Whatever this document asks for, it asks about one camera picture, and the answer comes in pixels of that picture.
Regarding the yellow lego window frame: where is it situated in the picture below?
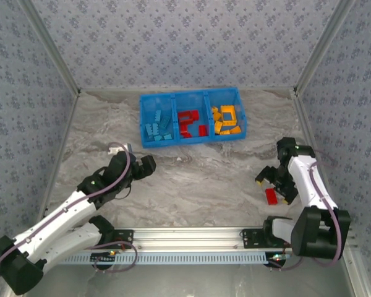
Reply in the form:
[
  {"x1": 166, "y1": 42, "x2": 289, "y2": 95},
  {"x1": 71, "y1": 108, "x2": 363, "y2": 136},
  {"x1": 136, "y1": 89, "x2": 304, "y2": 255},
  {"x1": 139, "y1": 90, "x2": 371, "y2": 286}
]
[{"x1": 221, "y1": 105, "x2": 238, "y2": 123}]

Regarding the small black circuit board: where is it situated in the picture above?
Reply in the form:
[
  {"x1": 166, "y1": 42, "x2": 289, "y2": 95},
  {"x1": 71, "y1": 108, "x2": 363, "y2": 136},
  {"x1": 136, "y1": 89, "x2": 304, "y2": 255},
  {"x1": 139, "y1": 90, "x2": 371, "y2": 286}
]
[
  {"x1": 267, "y1": 252, "x2": 291, "y2": 267},
  {"x1": 90, "y1": 251, "x2": 117, "y2": 264}
]

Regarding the silver metal sheet panel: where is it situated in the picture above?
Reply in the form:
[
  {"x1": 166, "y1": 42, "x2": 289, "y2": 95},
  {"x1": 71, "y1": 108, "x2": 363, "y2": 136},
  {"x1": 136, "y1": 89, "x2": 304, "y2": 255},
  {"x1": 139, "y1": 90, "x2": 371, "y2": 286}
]
[{"x1": 27, "y1": 262, "x2": 359, "y2": 297}]

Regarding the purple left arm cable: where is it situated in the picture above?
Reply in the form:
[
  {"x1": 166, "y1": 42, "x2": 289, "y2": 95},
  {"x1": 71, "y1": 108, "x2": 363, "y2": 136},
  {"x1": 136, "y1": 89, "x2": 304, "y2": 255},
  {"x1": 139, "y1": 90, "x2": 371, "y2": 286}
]
[{"x1": 0, "y1": 141, "x2": 140, "y2": 277}]

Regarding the aluminium frame side rail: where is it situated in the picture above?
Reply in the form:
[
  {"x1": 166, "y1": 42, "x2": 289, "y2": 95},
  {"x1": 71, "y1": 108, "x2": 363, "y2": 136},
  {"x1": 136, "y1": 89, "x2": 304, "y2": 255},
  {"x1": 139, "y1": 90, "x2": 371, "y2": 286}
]
[
  {"x1": 35, "y1": 89, "x2": 81, "y2": 228},
  {"x1": 290, "y1": 88, "x2": 343, "y2": 226}
]

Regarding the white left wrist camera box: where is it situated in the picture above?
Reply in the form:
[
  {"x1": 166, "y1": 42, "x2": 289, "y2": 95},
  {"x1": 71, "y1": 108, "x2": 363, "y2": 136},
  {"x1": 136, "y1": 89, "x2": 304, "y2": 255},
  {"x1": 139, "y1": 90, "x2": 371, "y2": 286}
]
[{"x1": 107, "y1": 142, "x2": 135, "y2": 155}]

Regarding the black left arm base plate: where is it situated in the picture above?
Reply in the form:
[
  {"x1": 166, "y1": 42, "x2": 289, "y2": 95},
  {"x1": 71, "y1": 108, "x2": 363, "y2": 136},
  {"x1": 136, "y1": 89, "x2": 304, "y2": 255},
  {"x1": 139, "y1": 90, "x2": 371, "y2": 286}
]
[{"x1": 111, "y1": 228, "x2": 134, "y2": 250}]

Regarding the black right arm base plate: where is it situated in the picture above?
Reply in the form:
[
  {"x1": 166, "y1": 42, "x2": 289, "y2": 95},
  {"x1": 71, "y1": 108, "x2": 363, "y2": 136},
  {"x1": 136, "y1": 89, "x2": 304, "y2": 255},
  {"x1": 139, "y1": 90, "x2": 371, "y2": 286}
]
[{"x1": 241, "y1": 228, "x2": 294, "y2": 250}]

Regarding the wide aluminium mounting rail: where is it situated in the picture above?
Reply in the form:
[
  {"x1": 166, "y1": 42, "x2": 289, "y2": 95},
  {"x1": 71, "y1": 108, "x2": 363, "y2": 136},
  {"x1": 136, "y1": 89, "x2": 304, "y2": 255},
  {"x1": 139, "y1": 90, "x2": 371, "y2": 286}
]
[{"x1": 89, "y1": 226, "x2": 359, "y2": 252}]

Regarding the thin aluminium frame rail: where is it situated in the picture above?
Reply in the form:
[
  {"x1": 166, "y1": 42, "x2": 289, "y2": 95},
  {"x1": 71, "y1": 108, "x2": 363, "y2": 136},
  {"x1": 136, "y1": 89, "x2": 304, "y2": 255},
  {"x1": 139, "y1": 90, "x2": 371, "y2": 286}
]
[{"x1": 79, "y1": 86, "x2": 296, "y2": 93}]

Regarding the slotted grey cable duct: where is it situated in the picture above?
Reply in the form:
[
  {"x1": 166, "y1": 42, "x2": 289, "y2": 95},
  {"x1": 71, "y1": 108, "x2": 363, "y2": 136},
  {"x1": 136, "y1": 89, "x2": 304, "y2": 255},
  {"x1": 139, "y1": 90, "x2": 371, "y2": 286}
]
[{"x1": 57, "y1": 251, "x2": 270, "y2": 265}]

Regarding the short aluminium frame post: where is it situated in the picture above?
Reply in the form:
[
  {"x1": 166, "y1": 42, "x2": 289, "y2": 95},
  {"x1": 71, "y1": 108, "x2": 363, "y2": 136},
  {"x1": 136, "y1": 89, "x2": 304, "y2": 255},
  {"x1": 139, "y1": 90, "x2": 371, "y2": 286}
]
[{"x1": 341, "y1": 252, "x2": 371, "y2": 297}]

